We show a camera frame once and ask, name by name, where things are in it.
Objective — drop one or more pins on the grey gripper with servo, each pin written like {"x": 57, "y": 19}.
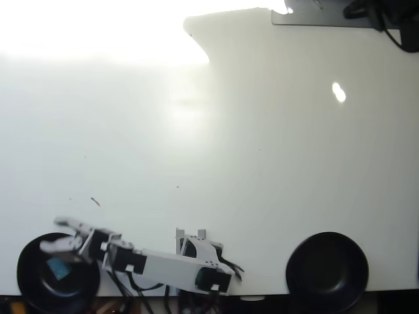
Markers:
{"x": 96, "y": 245}

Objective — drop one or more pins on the blue foam cube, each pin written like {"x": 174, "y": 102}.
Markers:
{"x": 59, "y": 269}

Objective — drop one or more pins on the black round bowl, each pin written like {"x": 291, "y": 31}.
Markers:
{"x": 32, "y": 281}
{"x": 327, "y": 271}

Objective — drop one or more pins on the yellow object under table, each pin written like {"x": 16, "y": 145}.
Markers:
{"x": 17, "y": 308}

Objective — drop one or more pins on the black box device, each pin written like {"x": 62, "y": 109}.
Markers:
{"x": 410, "y": 32}

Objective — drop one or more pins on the black bracket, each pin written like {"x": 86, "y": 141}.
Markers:
{"x": 357, "y": 10}

